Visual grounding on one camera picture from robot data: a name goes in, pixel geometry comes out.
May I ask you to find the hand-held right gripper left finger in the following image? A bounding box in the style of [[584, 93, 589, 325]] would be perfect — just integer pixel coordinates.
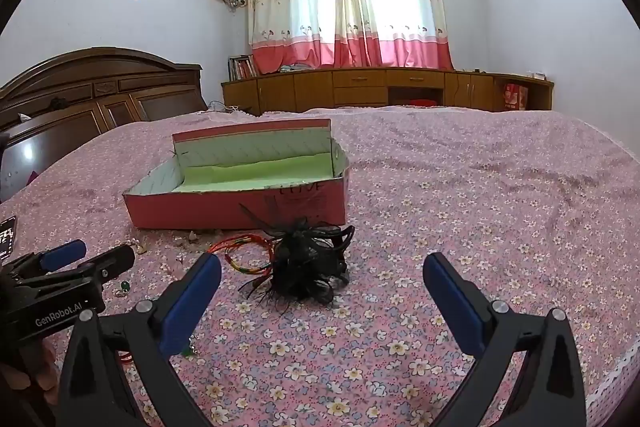
[[57, 252, 223, 427]]

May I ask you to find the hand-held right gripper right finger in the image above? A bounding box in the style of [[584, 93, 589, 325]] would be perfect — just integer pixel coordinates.
[[422, 252, 588, 427]]

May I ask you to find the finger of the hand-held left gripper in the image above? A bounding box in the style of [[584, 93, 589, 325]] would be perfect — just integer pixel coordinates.
[[75, 244, 137, 284], [7, 239, 88, 279]]

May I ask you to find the red braided cord bracelet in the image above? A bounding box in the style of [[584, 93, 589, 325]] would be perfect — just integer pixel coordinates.
[[207, 233, 278, 290]]

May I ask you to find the red cardboard box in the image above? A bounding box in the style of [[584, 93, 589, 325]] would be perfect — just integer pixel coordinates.
[[122, 118, 350, 230]]

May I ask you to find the black feather hair accessory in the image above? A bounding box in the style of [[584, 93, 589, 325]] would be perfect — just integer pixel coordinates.
[[239, 203, 356, 308]]

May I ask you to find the person's left hand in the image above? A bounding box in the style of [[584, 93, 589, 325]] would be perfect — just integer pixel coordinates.
[[0, 337, 58, 408]]

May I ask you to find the black smartphone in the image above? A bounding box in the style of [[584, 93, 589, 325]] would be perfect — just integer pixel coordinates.
[[0, 216, 18, 263]]

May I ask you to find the dark wooden headboard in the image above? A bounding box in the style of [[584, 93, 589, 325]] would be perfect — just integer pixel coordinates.
[[0, 48, 208, 202]]

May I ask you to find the red gift box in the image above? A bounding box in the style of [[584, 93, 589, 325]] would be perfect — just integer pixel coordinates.
[[502, 83, 529, 111]]

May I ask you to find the row of books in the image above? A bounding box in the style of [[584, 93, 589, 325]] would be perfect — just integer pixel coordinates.
[[229, 55, 258, 81]]

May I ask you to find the long wooden cabinet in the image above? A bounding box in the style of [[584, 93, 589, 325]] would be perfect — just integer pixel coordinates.
[[221, 68, 555, 116]]

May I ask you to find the white pink floral curtain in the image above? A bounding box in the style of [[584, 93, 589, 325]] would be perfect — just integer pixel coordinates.
[[247, 0, 456, 75]]

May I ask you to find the white cable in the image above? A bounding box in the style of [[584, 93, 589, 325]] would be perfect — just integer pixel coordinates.
[[207, 101, 253, 114]]

